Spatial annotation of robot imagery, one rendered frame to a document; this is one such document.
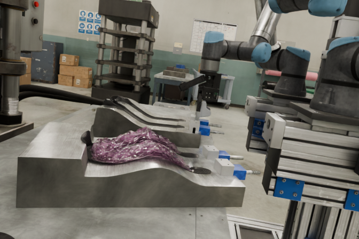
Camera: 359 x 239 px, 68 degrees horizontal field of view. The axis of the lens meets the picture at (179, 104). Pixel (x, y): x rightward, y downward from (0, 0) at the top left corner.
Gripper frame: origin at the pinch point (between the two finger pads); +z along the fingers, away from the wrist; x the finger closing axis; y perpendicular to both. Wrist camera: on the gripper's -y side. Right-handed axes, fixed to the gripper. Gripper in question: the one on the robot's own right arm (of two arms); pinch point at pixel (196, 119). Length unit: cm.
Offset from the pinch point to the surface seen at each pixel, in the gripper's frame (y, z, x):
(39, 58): -418, 25, 582
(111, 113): -29.7, -1.2, -17.6
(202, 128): 2.6, 0.4, -12.9
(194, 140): 0.0, 3.6, -17.6
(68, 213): -24, 11, -59
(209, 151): 4.6, 2.6, -30.8
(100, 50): -181, -18, 379
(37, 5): -83, -39, 23
